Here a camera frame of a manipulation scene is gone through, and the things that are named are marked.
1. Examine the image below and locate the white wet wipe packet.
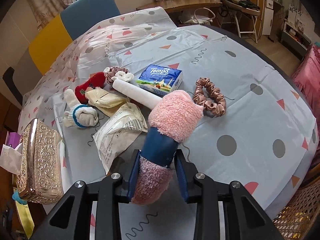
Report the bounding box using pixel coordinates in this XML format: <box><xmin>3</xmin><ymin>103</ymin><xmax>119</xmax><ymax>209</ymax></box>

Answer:
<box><xmin>93</xmin><ymin>102</ymin><xmax>148</xmax><ymax>173</ymax></box>

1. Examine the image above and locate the white knit glove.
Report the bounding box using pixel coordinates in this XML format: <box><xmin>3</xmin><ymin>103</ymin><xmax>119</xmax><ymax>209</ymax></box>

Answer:
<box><xmin>63</xmin><ymin>89</ymin><xmax>99</xmax><ymax>128</ymax></box>

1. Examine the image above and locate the pink satin scrunchie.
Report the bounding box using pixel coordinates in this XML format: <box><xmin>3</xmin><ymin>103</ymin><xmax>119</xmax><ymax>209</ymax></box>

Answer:
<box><xmin>193</xmin><ymin>77</ymin><xmax>227</xmax><ymax>116</ymax></box>

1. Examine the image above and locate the cream mesh cloth bundle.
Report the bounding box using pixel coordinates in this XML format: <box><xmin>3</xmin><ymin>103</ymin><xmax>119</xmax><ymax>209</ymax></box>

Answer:
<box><xmin>85</xmin><ymin>87</ymin><xmax>127</xmax><ymax>118</ymax></box>

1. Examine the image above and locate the pink fuzzy sock roll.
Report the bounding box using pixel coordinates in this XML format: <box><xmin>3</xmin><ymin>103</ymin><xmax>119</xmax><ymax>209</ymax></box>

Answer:
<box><xmin>131</xmin><ymin>90</ymin><xmax>203</xmax><ymax>205</ymax></box>

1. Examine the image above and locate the red sock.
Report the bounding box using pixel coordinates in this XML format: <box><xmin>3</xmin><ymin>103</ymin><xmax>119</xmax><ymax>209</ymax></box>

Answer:
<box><xmin>74</xmin><ymin>72</ymin><xmax>106</xmax><ymax>104</ymax></box>

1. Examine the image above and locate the white foam roll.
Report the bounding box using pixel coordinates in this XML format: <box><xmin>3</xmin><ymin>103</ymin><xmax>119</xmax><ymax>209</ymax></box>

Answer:
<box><xmin>112</xmin><ymin>79</ymin><xmax>162</xmax><ymax>109</ymax></box>

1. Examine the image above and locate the blue Tempo tissue pack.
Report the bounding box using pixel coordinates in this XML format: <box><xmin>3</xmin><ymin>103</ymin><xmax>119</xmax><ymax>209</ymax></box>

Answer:
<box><xmin>136</xmin><ymin>64</ymin><xmax>183</xmax><ymax>96</ymax></box>

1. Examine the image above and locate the wicker chair seat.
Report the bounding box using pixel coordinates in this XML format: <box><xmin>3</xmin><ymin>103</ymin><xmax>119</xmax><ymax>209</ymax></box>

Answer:
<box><xmin>273</xmin><ymin>179</ymin><xmax>319</xmax><ymax>239</ymax></box>

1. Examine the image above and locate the ornate gold tissue box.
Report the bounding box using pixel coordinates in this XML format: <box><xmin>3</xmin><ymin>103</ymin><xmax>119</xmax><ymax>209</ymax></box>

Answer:
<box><xmin>16</xmin><ymin>118</ymin><xmax>63</xmax><ymax>204</ymax></box>

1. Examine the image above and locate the purple tissue carton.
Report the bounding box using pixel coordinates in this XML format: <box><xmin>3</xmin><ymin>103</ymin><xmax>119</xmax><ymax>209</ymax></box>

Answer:
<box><xmin>4</xmin><ymin>132</ymin><xmax>21</xmax><ymax>148</ymax></box>

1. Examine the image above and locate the pink ruffled bedding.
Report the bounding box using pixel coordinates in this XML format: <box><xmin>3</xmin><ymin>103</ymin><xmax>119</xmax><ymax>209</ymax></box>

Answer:
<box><xmin>292</xmin><ymin>44</ymin><xmax>320</xmax><ymax>121</ymax></box>

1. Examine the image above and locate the grey yellow blue sofa back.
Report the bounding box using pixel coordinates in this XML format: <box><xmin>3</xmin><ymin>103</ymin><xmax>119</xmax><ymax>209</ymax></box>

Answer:
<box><xmin>13</xmin><ymin>0</ymin><xmax>120</xmax><ymax>95</ymax></box>

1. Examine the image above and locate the white basket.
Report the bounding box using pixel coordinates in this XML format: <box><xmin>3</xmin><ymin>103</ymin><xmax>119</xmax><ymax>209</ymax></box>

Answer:
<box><xmin>181</xmin><ymin>7</ymin><xmax>216</xmax><ymax>25</ymax></box>

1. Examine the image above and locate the blue folding chair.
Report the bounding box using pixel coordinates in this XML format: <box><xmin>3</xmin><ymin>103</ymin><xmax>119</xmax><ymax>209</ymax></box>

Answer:
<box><xmin>221</xmin><ymin>0</ymin><xmax>260</xmax><ymax>43</ymax></box>

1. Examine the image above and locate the wooden side desk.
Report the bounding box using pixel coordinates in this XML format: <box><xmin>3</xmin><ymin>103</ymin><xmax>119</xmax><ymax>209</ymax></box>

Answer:
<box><xmin>136</xmin><ymin>0</ymin><xmax>222</xmax><ymax>14</ymax></box>

